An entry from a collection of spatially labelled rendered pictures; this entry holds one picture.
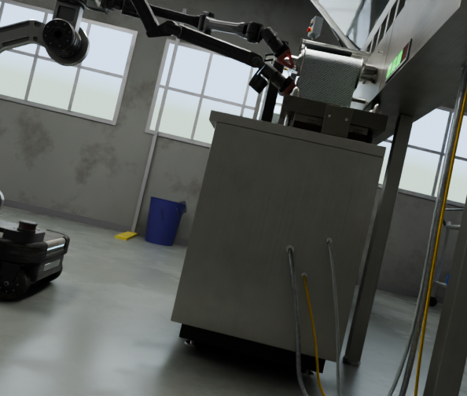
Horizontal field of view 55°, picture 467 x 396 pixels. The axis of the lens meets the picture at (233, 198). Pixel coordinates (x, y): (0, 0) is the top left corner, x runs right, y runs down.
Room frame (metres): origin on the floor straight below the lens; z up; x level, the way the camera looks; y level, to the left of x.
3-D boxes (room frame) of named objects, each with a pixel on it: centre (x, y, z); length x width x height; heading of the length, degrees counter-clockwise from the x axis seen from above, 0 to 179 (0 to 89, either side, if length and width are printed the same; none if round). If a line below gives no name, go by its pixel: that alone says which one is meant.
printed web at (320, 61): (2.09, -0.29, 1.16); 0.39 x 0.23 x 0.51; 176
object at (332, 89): (1.89, -0.28, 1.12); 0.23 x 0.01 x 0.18; 86
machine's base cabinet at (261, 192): (2.90, -0.28, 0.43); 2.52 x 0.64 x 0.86; 176
